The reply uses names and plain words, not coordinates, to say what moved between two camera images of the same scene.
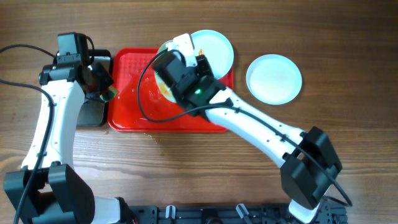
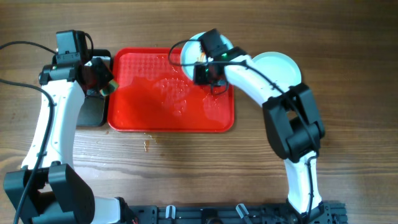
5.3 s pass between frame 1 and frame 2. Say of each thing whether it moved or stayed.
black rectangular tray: stayed
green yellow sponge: moved
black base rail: stayed
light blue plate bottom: moved
